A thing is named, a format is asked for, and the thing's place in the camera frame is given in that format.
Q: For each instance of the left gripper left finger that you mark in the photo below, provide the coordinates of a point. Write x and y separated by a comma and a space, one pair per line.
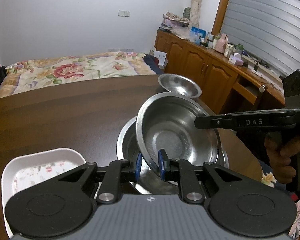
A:
116, 174

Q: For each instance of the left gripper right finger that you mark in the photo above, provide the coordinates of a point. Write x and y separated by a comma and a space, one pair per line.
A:
182, 172

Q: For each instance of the large steel bowl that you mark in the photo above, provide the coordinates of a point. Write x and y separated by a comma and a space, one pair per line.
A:
145, 164

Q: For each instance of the small steel bowl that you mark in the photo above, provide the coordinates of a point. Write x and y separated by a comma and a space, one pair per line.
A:
179, 84

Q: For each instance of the floral square plate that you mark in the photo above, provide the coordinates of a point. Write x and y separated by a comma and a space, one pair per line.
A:
49, 195

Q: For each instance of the right hand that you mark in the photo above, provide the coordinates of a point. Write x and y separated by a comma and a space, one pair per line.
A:
280, 158

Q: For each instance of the wooden sideboard cabinet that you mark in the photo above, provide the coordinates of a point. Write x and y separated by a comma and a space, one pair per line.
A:
226, 88

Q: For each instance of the window roller blind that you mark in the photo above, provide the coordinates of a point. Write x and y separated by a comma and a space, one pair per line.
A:
268, 29

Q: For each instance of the pink bottle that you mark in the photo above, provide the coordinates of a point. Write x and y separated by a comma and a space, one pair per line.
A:
221, 44

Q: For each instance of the white paper box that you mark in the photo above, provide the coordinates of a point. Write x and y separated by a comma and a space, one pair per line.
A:
162, 58

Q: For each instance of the blue picture box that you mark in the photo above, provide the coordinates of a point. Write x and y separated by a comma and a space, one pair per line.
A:
196, 35

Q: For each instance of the floral bed quilt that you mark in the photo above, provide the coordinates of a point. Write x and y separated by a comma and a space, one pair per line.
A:
28, 75

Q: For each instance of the stack of folded cloth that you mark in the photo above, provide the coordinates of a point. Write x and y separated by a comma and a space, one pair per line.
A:
171, 20

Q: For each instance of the white wall switch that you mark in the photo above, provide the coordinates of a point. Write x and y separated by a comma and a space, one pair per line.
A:
123, 13

